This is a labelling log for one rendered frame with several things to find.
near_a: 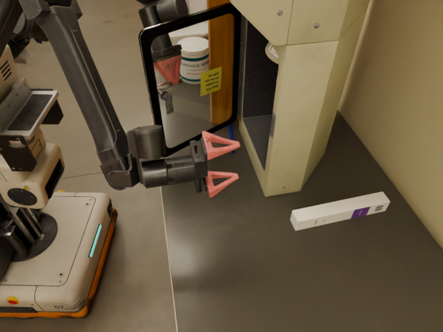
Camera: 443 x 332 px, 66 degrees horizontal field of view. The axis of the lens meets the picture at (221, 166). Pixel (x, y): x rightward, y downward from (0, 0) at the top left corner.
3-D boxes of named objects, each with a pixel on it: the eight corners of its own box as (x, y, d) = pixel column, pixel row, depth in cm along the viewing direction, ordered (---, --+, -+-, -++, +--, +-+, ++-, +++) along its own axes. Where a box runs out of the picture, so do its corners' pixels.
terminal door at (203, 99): (236, 120, 118) (242, -1, 89) (161, 159, 105) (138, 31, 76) (235, 119, 118) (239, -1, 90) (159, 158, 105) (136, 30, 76)
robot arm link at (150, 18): (144, 6, 92) (132, 8, 88) (165, -2, 89) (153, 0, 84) (153, 32, 95) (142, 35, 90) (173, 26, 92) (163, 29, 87)
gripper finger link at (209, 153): (244, 147, 67) (196, 153, 65) (242, 172, 72) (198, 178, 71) (236, 125, 71) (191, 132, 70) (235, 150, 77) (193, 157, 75)
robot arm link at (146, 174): (142, 184, 75) (140, 193, 69) (136, 153, 73) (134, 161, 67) (173, 178, 76) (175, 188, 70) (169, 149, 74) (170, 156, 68)
